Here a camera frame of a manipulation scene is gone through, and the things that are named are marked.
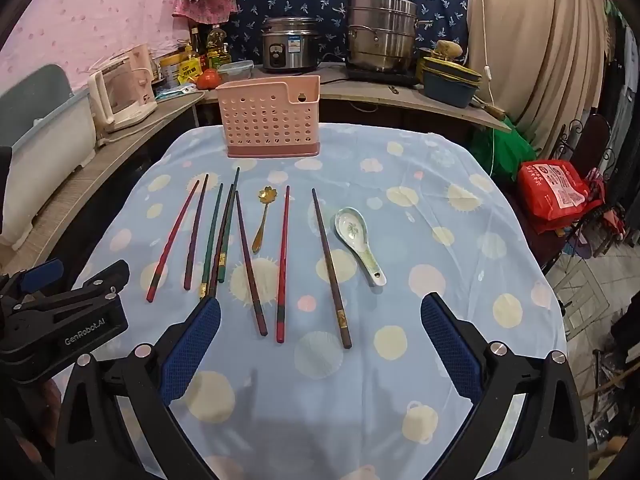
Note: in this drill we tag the brown chopstick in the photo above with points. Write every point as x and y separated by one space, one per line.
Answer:
330 270

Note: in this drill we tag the silver rice cooker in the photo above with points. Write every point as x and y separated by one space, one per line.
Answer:
290 45

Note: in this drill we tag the red shopping bag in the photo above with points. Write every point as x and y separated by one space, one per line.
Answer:
555 192

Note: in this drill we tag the blue and white packet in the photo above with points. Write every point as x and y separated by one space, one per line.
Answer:
175 92

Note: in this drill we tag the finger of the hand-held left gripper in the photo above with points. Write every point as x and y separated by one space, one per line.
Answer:
42 272
102 280

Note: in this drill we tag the white toaster oven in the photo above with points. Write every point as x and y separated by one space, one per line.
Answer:
125 90

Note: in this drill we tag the red tomato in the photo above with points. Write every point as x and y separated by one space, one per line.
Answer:
208 79

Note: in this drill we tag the blue rectangular container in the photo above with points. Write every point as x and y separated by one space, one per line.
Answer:
450 82

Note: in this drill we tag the dark sauce bottle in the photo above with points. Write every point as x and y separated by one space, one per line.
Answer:
197 42

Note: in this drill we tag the yellow cooking oil bottle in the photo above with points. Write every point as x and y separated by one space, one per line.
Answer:
216 47

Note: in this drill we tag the bright red chopstick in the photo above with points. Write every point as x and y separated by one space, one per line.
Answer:
284 265

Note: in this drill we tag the silver milk powder can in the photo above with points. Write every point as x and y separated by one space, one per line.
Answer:
169 71

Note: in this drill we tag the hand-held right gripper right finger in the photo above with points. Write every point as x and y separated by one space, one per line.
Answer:
450 350

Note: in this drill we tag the gold flower spoon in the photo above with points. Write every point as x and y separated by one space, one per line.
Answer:
262 225

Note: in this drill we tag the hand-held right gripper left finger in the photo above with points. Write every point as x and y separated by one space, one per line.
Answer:
192 350

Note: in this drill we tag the red and black chopstick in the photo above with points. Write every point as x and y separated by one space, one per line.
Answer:
172 242

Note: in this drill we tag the glass container with blue lid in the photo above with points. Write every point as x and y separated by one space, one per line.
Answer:
236 70

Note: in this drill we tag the pink dotted wall cloth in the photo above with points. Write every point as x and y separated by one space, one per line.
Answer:
90 15

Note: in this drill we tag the maroon twisted chopstick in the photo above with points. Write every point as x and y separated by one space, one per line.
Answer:
249 265

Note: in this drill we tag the white plastic tub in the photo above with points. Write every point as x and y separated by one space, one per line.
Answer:
40 150

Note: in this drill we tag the pink perforated utensil basket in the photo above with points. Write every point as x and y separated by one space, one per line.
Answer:
270 110

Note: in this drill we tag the blue planet print tablecloth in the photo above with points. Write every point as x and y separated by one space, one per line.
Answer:
350 400

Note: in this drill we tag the stainless steel steamer pot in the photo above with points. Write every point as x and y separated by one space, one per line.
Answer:
382 30

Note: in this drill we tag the tan sponge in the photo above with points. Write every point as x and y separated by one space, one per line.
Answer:
448 48

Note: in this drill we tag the green chopstick with gold band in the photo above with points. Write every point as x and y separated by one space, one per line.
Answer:
211 242
230 220

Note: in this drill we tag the white ceramic soup spoon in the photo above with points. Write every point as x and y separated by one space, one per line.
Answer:
352 230

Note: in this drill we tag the beige curtain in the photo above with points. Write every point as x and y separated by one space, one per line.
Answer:
540 45

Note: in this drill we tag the black metal chair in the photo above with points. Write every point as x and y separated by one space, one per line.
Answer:
597 135

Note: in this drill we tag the dark purple chopstick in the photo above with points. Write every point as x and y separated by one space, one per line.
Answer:
196 232

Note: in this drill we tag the dark blue printed fabric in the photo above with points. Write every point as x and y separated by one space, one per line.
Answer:
320 0

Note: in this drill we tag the green plastic bag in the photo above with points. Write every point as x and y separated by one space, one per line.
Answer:
505 150

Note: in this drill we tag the black induction cooker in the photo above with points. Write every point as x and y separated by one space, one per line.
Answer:
382 76

